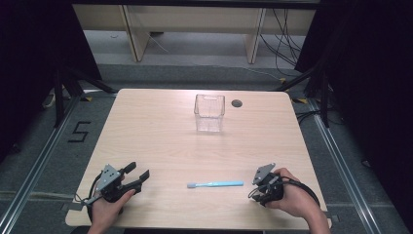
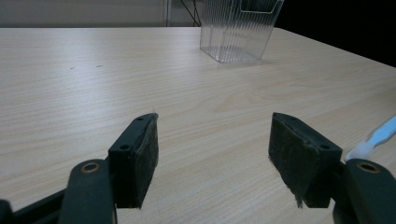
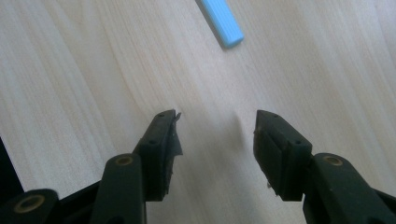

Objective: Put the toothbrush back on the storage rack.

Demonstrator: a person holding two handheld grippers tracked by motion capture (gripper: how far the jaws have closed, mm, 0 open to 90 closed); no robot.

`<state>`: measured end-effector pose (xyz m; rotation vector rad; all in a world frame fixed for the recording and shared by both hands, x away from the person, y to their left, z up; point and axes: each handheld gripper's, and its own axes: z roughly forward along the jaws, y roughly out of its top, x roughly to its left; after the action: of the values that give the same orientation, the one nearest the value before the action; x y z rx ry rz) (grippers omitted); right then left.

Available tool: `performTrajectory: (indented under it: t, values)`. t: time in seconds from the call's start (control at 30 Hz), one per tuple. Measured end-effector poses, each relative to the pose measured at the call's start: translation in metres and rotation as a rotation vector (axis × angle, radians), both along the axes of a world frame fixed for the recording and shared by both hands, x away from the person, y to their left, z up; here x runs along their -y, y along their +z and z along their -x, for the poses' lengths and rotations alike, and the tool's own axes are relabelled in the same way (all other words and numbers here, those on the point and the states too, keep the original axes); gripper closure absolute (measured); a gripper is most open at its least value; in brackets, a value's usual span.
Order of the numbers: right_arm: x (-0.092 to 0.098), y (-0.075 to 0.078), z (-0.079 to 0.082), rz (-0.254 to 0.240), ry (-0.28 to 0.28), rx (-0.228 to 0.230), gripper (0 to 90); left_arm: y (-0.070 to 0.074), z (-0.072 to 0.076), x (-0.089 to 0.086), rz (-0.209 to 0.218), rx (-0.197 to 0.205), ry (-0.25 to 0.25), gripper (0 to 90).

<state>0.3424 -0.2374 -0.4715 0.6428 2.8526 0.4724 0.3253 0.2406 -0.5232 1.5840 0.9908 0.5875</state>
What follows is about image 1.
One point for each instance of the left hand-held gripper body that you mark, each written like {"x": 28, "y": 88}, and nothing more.
{"x": 109, "y": 183}

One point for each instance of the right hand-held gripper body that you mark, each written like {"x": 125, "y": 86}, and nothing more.
{"x": 268, "y": 187}

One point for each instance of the light blue toothbrush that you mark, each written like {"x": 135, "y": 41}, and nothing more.
{"x": 214, "y": 184}

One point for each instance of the clear plastic square container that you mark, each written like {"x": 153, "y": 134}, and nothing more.
{"x": 209, "y": 112}

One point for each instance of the person's left hand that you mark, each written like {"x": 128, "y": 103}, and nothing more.
{"x": 108, "y": 209}

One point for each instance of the person's right hand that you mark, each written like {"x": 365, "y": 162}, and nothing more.
{"x": 293, "y": 195}

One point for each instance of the black round table grommet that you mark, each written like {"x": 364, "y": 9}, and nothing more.
{"x": 236, "y": 103}

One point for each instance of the black metal stand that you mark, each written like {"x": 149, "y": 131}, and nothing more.
{"x": 59, "y": 97}
{"x": 324, "y": 97}

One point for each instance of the black curtain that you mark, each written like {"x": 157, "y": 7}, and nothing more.
{"x": 35, "y": 65}
{"x": 370, "y": 81}

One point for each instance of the beige wooden desk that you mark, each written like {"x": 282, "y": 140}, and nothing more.
{"x": 195, "y": 22}

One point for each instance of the aluminium floor rail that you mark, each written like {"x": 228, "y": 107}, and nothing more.
{"x": 344, "y": 169}
{"x": 39, "y": 162}

